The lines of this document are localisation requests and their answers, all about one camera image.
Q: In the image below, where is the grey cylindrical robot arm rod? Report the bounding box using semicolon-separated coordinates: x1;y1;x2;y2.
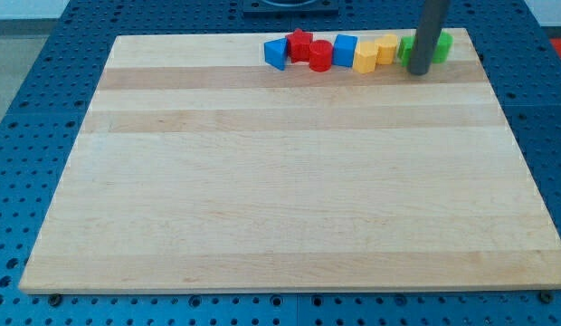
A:
407;0;451;76

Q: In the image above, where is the yellow hexagon block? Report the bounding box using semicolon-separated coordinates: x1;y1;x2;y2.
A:
375;34;399;65

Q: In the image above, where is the light wooden board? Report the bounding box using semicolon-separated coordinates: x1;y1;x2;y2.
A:
19;28;561;294

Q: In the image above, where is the blue triangular prism block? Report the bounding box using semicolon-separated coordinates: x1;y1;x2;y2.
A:
263;38;288;71

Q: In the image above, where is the red cylinder block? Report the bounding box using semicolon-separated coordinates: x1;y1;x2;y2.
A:
309;40;333;72

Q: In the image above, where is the red star block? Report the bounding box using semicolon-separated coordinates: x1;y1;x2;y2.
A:
285;28;313;63

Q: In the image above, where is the blue cube block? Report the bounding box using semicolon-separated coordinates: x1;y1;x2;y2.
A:
332;34;358;68

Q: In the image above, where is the yellow pentagon block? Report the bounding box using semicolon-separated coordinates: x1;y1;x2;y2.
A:
352;41;378;73

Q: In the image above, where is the green block left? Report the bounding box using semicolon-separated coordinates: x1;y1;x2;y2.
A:
397;35;414;67

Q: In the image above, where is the green cylinder block right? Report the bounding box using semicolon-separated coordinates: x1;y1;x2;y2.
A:
433;31;453;63

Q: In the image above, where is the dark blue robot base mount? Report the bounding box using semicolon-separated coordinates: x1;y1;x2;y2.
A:
240;0;339;15

